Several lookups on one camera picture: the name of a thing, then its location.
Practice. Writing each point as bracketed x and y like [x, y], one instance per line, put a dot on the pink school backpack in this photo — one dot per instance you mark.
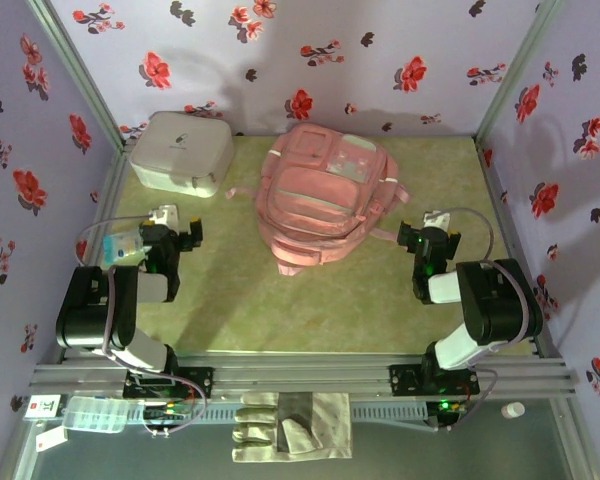
[320, 200]

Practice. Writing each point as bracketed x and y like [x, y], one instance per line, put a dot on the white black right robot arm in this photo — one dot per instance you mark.
[490, 300]

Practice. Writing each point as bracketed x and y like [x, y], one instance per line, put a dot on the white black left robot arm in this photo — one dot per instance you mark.
[95, 310]

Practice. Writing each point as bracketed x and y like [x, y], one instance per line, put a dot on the teal wet wipes pack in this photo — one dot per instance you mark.
[120, 248]

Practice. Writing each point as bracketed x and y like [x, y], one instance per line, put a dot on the white zippered storage case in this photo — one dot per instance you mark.
[180, 145]

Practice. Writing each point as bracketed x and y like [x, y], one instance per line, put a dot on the small circuit board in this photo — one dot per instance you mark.
[167, 412]
[445, 407]

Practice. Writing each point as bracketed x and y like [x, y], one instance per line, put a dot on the small white bottle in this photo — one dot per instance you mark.
[512, 410]

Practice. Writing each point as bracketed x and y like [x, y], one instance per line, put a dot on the clear plastic organiser box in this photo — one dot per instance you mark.
[95, 415]

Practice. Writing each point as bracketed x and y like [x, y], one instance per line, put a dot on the beige work glove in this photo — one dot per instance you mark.
[255, 415]

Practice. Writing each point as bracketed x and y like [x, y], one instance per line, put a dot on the white red printed card box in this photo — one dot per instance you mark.
[42, 406]

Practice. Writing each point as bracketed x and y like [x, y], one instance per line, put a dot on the white paper tag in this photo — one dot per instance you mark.
[50, 440]

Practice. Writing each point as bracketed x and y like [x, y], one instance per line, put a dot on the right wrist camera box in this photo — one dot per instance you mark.
[437, 221]

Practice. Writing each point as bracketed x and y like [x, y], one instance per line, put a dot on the aluminium side rail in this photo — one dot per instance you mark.
[107, 200]
[494, 190]

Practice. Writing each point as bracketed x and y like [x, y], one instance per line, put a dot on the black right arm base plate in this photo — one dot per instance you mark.
[402, 380]

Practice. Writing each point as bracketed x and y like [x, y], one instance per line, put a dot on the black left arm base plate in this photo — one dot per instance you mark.
[202, 380]

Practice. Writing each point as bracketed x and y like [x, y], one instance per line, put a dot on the long aluminium base rail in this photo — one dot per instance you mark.
[300, 375]

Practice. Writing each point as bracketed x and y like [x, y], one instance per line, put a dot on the aluminium corner post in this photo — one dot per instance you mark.
[519, 65]
[76, 65]

